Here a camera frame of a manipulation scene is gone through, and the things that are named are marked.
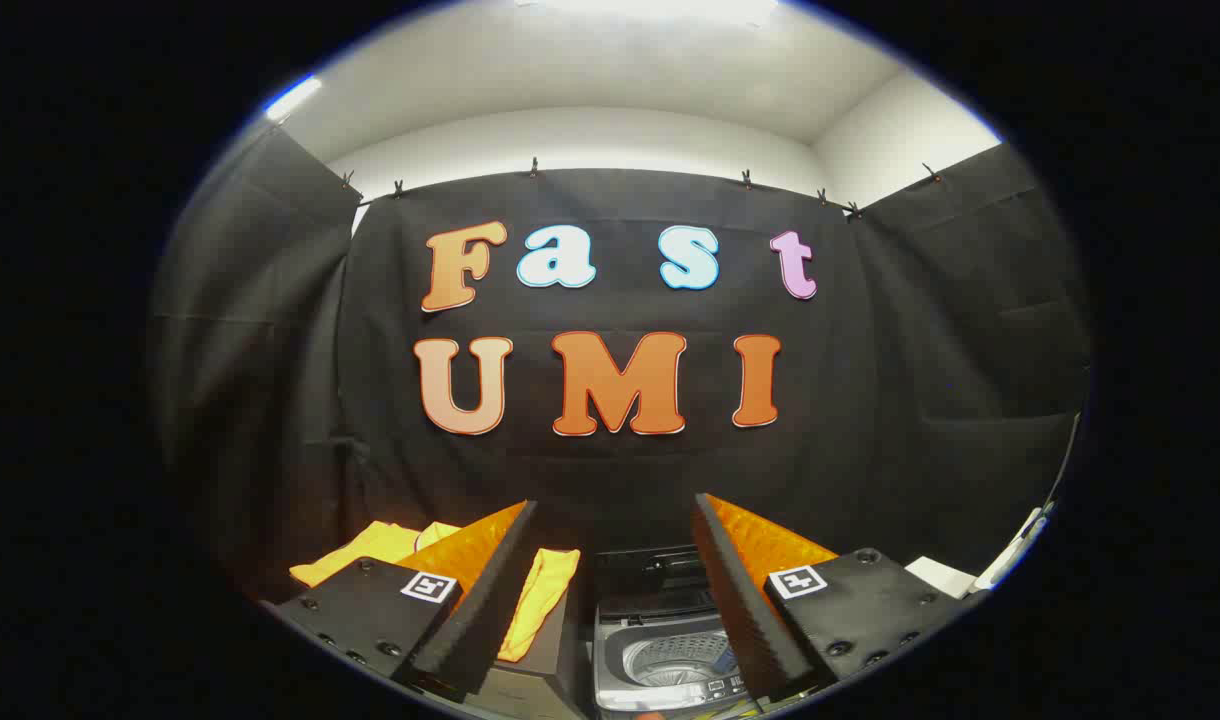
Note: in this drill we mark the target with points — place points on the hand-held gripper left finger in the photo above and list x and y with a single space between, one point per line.
495 600

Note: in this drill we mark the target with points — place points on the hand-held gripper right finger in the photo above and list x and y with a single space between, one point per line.
735 600

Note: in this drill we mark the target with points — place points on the grey washing machine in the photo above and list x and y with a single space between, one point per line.
660 665

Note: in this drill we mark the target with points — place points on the yellow polo shirt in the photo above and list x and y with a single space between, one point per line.
370 550

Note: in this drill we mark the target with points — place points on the row of black cloth clips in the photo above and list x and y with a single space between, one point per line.
534 167

